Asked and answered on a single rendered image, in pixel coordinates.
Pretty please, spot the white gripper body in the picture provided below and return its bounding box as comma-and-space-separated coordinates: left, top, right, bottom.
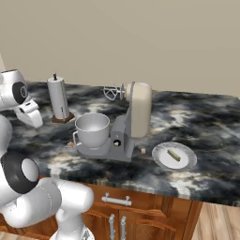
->
14, 108, 44, 129

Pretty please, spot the grey metal mixer bowl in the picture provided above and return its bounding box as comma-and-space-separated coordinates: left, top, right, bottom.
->
72, 112, 112, 150

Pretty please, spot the grey and beige stand mixer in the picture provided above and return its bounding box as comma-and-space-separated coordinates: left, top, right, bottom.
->
76, 81, 154, 163

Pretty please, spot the yellow butter stick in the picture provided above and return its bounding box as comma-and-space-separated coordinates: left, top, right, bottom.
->
167, 148, 182, 162

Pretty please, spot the brown wooden towel holder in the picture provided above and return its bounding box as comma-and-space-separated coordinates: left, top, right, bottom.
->
51, 72, 76, 125

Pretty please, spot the white paper towel roll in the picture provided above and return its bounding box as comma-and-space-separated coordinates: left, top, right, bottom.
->
47, 77, 69, 121

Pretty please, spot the brown wooden cupboard door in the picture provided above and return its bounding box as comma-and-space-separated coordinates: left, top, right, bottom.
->
82, 208, 120, 240
118, 209, 191, 240

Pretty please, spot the brown wooden drawer front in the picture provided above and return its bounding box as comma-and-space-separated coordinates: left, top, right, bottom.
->
84, 183, 174, 219

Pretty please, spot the white round plate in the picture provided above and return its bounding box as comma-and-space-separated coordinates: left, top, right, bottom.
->
151, 141, 198, 171

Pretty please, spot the silver drawer handle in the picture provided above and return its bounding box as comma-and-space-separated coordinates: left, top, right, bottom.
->
100, 192, 133, 207

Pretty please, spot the silver cupboard door handle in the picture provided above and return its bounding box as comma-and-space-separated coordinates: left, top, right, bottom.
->
120, 215, 128, 240
108, 214, 116, 240

